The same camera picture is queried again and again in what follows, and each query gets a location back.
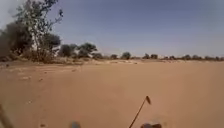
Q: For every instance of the row of trees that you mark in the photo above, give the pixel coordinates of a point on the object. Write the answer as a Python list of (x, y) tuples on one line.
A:
[(86, 49)]

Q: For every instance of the dry scrub strip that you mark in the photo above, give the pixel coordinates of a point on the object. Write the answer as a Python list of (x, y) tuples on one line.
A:
[(56, 60)]

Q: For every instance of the robot's own part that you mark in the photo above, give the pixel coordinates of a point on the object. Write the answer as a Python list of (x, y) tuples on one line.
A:
[(75, 125)]

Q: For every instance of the tall sparse tree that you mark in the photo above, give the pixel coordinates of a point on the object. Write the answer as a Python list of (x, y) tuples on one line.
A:
[(37, 23)]

